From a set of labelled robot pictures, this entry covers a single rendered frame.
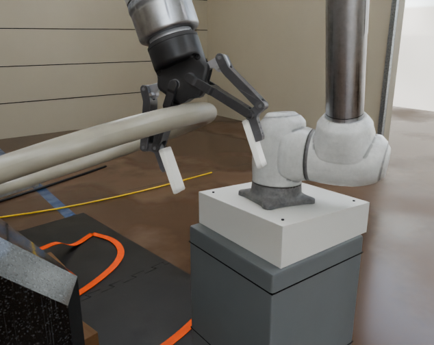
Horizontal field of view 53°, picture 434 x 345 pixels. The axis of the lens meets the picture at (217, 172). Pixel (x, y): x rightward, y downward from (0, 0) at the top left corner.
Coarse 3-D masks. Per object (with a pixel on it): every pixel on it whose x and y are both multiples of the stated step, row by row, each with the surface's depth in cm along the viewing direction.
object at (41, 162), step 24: (120, 120) 51; (144, 120) 52; (168, 120) 55; (192, 120) 59; (48, 144) 48; (72, 144) 48; (96, 144) 49; (120, 144) 52; (0, 168) 47; (24, 168) 48; (48, 168) 90; (72, 168) 92; (0, 192) 83
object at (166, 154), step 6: (162, 150) 65; (168, 150) 66; (162, 156) 65; (168, 156) 66; (174, 156) 67; (168, 162) 65; (174, 162) 67; (168, 168) 65; (174, 168) 66; (168, 174) 65; (174, 174) 66; (180, 174) 67; (174, 180) 65; (180, 180) 67; (174, 186) 65; (180, 186) 66; (174, 192) 65
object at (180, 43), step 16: (176, 32) 59; (192, 32) 60; (160, 48) 59; (176, 48) 59; (192, 48) 60; (160, 64) 60; (176, 64) 62; (192, 64) 61; (208, 64) 61; (160, 80) 63; (208, 80) 62; (176, 96) 62; (192, 96) 62
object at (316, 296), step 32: (192, 256) 147; (224, 256) 132; (256, 256) 124; (320, 256) 126; (352, 256) 136; (192, 288) 151; (224, 288) 135; (256, 288) 122; (288, 288) 120; (320, 288) 130; (352, 288) 141; (192, 320) 155; (224, 320) 138; (256, 320) 124; (288, 320) 124; (320, 320) 134; (352, 320) 146
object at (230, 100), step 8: (192, 80) 60; (200, 80) 60; (200, 88) 60; (208, 88) 60; (216, 88) 61; (216, 96) 60; (224, 96) 60; (232, 96) 62; (232, 104) 60; (240, 104) 59; (240, 112) 60; (248, 112) 59
